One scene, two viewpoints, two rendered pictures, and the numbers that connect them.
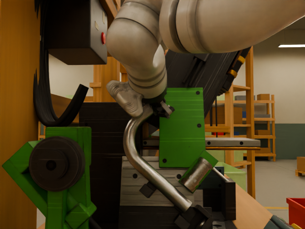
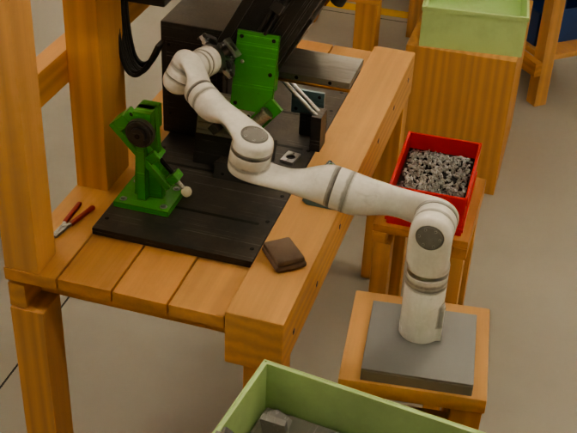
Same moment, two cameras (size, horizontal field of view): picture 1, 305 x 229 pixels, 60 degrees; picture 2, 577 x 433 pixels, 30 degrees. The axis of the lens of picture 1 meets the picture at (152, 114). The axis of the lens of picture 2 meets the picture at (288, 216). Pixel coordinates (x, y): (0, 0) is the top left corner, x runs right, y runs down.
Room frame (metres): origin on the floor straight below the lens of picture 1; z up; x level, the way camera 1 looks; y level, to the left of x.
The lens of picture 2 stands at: (-1.79, -0.70, 2.44)
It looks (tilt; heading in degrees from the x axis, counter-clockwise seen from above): 34 degrees down; 12
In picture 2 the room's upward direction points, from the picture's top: 3 degrees clockwise
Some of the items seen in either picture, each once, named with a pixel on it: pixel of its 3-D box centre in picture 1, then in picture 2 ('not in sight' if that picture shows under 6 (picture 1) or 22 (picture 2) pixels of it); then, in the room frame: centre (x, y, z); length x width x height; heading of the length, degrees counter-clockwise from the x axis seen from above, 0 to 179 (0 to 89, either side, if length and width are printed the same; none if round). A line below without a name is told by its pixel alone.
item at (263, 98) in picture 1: (224, 127); not in sight; (9.03, -2.47, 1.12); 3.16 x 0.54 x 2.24; 87
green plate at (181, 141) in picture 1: (181, 126); (258, 67); (0.71, -0.08, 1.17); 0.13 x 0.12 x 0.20; 177
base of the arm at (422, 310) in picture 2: not in sight; (423, 301); (0.10, -0.62, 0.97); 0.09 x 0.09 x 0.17; 10
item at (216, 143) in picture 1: (190, 143); (288, 64); (0.86, -0.12, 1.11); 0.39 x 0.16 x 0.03; 87
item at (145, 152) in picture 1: (119, 155); (210, 60); (0.90, 0.11, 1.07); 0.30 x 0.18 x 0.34; 177
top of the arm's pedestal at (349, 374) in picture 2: not in sight; (416, 348); (0.10, -0.62, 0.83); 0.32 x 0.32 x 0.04; 3
